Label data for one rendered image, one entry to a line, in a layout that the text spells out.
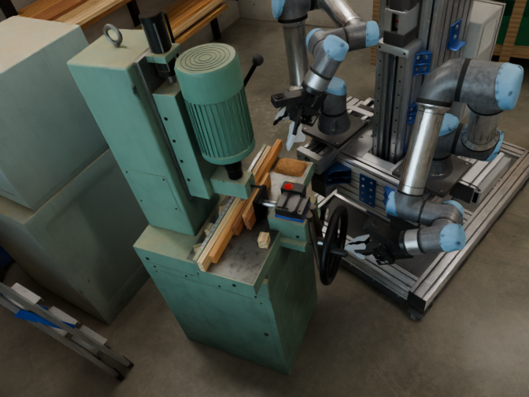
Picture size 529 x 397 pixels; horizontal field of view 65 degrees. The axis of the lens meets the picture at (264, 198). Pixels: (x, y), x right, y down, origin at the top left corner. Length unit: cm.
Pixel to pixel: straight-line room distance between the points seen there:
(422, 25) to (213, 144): 89
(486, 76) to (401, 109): 61
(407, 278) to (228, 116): 131
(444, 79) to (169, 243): 110
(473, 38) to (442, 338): 135
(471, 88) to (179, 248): 111
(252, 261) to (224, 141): 42
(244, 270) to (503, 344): 140
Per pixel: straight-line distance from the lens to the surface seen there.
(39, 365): 267
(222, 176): 145
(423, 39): 173
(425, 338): 228
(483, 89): 126
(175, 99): 124
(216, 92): 114
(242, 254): 142
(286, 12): 171
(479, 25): 191
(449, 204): 136
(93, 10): 318
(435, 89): 127
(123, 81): 125
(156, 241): 170
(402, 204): 133
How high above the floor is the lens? 202
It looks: 45 degrees down
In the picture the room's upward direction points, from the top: 12 degrees counter-clockwise
